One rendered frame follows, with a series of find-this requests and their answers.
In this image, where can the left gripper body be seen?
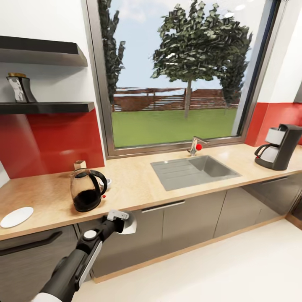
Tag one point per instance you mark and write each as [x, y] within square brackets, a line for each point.
[116, 225]

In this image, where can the paper coffee filter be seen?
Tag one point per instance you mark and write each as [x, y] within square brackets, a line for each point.
[129, 224]

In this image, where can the dishwasher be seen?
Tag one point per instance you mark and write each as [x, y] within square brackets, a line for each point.
[28, 261]

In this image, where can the coffee cup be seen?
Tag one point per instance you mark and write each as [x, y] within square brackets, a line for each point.
[109, 182]

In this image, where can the bottle of coffee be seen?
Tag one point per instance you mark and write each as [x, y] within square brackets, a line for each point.
[21, 86]

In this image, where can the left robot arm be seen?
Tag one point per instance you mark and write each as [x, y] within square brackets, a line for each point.
[70, 272]

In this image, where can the saucer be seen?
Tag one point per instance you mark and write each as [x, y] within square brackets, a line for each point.
[16, 217]

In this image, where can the electric kettle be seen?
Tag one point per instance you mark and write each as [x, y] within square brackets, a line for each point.
[85, 189]

